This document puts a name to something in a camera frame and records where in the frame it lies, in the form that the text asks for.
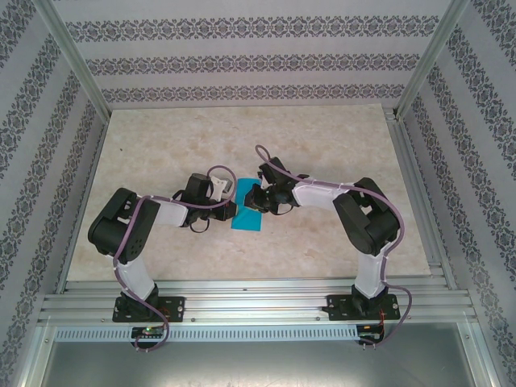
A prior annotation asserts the blue square paper sheet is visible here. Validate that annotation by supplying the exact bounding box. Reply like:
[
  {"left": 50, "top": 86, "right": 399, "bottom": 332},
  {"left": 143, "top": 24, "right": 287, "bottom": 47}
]
[{"left": 229, "top": 177, "right": 266, "bottom": 234}]

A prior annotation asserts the grey metal sheet panel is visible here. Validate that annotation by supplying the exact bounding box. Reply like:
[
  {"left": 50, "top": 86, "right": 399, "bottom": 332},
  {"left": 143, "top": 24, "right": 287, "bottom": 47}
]
[{"left": 40, "top": 322, "right": 499, "bottom": 387}]

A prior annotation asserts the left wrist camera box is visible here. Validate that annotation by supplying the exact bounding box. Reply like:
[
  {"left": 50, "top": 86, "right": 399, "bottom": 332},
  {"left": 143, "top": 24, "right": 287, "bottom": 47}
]
[{"left": 210, "top": 175, "right": 235, "bottom": 202}]

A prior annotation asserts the narrow aluminium rail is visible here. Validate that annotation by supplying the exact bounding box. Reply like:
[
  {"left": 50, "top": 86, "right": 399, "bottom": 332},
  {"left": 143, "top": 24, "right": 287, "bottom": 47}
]
[{"left": 56, "top": 278, "right": 459, "bottom": 295}]

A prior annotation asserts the wide aluminium mounting rail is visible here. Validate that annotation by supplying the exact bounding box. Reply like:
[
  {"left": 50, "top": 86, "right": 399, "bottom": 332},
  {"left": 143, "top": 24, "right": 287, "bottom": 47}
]
[{"left": 38, "top": 293, "right": 480, "bottom": 324}]

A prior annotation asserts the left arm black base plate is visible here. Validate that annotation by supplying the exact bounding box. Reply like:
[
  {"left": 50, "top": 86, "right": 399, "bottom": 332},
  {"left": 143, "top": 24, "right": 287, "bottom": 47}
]
[{"left": 112, "top": 296, "right": 187, "bottom": 323}]

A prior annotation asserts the slotted grey cable duct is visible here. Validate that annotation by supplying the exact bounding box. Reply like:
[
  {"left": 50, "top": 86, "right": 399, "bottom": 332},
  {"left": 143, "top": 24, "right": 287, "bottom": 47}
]
[{"left": 53, "top": 325, "right": 360, "bottom": 343}]

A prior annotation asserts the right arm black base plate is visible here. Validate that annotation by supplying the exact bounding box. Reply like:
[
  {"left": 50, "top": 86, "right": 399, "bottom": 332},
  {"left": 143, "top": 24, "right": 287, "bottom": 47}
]
[{"left": 325, "top": 293, "right": 402, "bottom": 323}]

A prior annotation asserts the left side aluminium rail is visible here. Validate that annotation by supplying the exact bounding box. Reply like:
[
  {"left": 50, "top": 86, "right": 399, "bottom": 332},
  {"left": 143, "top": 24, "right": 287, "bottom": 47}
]
[{"left": 55, "top": 114, "right": 110, "bottom": 293}]

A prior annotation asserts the right side aluminium rail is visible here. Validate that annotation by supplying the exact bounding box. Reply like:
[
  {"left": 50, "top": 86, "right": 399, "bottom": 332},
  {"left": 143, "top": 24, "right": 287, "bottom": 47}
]
[{"left": 385, "top": 106, "right": 460, "bottom": 290}]

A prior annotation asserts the right aluminium corner post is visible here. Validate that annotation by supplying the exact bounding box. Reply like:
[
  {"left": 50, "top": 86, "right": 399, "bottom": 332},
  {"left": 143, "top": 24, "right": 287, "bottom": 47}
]
[{"left": 396, "top": 0, "right": 473, "bottom": 119}]

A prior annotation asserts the aluminium corner post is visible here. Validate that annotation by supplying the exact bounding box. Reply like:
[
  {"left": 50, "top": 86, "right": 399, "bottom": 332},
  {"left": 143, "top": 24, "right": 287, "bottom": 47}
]
[
  {"left": 34, "top": 0, "right": 113, "bottom": 119},
  {"left": 396, "top": 0, "right": 473, "bottom": 119}
]

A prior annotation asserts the left aluminium corner post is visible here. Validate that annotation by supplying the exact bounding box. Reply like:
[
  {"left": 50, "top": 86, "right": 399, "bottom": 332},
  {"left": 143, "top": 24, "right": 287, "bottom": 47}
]
[{"left": 34, "top": 0, "right": 113, "bottom": 119}]

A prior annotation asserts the aluminium frame bar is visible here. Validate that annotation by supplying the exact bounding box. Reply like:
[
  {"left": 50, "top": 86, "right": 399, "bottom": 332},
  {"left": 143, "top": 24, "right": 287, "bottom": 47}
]
[
  {"left": 6, "top": 322, "right": 56, "bottom": 387},
  {"left": 459, "top": 322, "right": 511, "bottom": 387}
]

